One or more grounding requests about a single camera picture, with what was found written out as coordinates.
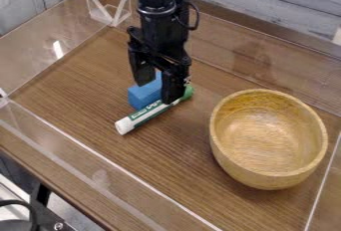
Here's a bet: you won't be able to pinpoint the blue block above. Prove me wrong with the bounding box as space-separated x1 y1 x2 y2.
129 72 162 110

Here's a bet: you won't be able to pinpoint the clear acrylic tray walls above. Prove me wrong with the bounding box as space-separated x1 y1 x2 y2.
0 0 341 231

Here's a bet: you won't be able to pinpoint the black cable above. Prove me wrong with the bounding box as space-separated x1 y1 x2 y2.
0 200 50 231

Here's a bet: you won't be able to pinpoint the black table leg bracket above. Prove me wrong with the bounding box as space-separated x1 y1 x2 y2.
31 183 76 231

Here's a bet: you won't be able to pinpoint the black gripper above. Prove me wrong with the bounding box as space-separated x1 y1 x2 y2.
127 5 193 105

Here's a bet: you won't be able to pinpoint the brown wooden bowl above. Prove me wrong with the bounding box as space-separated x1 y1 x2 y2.
209 89 328 190

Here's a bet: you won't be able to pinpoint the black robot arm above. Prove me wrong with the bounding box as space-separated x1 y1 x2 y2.
127 0 195 105

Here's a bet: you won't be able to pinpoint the green white marker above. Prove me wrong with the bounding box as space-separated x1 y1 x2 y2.
115 86 194 135

